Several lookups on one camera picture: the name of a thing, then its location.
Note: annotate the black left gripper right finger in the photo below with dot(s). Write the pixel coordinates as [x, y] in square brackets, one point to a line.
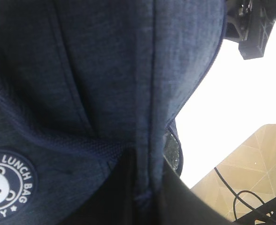
[176, 204]

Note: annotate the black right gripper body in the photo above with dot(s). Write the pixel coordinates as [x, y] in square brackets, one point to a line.
[249, 26]

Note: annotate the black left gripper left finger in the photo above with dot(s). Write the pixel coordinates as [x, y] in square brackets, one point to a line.
[113, 203]

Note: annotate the navy blue lunch bag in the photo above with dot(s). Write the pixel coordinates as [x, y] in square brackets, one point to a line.
[81, 81]

